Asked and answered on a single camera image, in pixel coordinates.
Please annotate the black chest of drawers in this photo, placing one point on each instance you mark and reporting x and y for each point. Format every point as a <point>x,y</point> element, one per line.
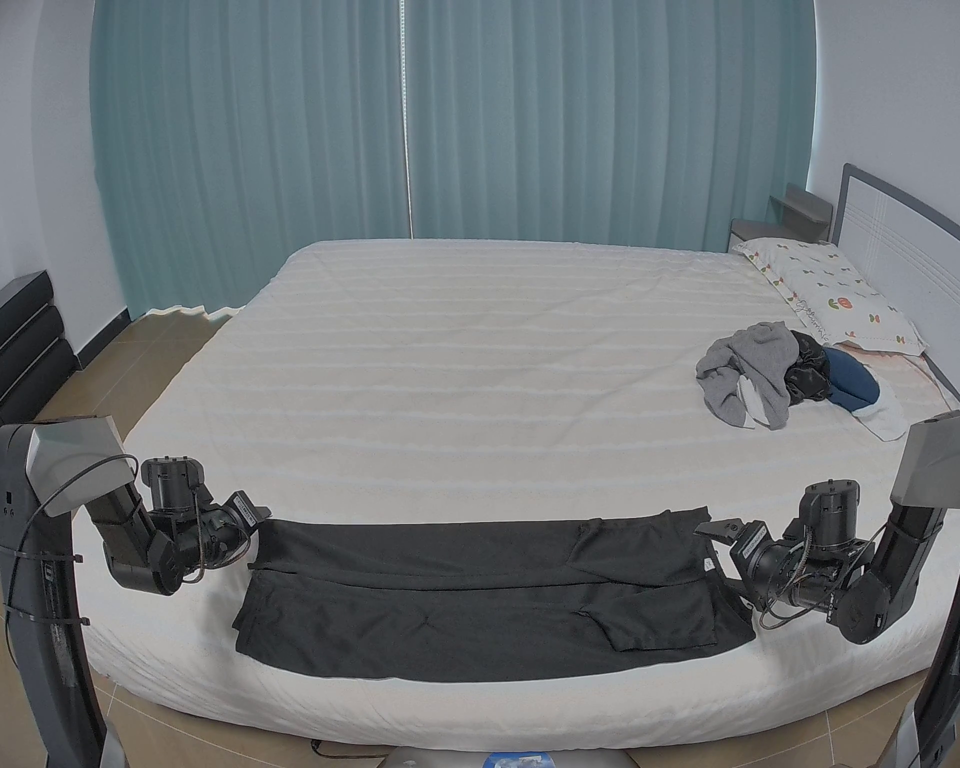
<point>30,337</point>

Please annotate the white printed pillow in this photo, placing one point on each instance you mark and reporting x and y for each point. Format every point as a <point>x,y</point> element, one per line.
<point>832,289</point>

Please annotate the bed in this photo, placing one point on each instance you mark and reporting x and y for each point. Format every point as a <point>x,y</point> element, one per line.
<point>487,360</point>

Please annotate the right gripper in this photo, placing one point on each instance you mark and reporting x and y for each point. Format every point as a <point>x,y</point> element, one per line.
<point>765,570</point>

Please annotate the grey bedside table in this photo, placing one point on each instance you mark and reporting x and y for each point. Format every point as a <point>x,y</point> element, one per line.
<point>810,204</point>

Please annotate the black T-shirt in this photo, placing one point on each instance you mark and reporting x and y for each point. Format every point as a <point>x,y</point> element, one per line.
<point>450,622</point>

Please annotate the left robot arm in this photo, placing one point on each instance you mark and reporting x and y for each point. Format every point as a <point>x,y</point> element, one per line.
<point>45,637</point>

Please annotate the pile of clothes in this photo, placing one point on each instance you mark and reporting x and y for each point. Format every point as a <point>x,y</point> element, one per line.
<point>757,360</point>

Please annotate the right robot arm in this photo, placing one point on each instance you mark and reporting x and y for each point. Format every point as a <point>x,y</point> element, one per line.
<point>892,570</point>

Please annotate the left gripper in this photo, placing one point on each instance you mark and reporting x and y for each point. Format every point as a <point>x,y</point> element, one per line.
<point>236,529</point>

